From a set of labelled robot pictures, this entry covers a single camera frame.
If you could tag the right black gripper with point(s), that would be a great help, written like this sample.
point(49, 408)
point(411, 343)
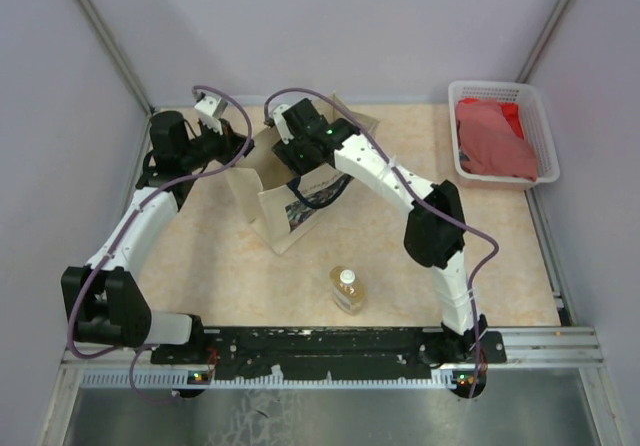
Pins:
point(284, 151)

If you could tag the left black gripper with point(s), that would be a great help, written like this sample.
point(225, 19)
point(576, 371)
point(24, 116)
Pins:
point(232, 145)

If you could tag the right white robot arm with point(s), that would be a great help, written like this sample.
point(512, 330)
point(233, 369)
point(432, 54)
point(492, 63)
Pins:
point(434, 230)

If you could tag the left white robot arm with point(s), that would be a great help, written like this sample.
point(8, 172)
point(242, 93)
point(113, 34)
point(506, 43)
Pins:
point(106, 310)

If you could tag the yellow bottle white cap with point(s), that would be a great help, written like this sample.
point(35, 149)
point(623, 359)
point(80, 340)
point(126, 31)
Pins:
point(348, 291)

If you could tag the pink cloth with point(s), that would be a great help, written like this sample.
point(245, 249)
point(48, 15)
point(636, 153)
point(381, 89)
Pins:
point(487, 144)

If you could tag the red cloth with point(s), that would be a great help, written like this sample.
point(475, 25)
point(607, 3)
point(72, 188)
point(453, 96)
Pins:
point(510, 112)

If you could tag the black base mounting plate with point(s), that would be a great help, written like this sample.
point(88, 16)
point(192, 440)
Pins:
point(369, 355)

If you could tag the white plastic basket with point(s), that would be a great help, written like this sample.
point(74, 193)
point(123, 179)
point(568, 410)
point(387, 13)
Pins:
point(534, 125)

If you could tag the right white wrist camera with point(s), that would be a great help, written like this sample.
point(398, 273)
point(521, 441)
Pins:
point(276, 119)

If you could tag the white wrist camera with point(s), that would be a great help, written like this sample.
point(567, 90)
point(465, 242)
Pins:
point(276, 119)
point(209, 110)

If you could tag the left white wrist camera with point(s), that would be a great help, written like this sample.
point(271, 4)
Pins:
point(209, 110)

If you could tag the aluminium frame rail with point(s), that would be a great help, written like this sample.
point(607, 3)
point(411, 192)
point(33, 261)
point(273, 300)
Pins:
point(526, 348)

